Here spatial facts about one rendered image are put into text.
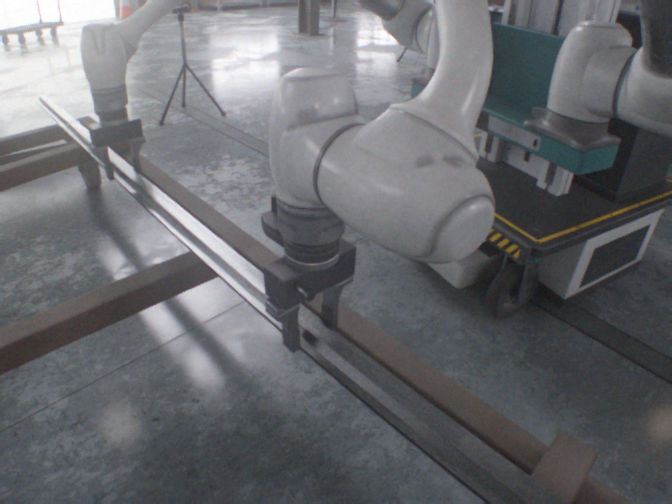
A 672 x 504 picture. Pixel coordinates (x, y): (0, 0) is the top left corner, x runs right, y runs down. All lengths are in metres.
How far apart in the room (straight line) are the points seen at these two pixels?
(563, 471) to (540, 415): 0.54
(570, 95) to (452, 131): 0.74
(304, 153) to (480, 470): 0.41
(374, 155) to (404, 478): 0.73
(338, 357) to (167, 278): 0.46
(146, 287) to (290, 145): 0.57
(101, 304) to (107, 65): 0.57
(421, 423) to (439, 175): 0.34
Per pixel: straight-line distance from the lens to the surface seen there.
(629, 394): 1.36
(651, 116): 1.08
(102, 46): 1.21
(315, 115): 0.49
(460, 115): 0.44
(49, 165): 1.62
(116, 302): 0.97
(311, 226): 0.56
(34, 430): 1.21
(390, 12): 1.55
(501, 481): 0.58
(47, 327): 0.96
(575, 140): 1.14
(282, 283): 0.59
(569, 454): 0.67
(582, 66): 1.13
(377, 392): 0.63
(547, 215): 1.30
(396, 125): 0.42
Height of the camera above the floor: 0.87
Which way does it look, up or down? 34 degrees down
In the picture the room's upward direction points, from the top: 3 degrees clockwise
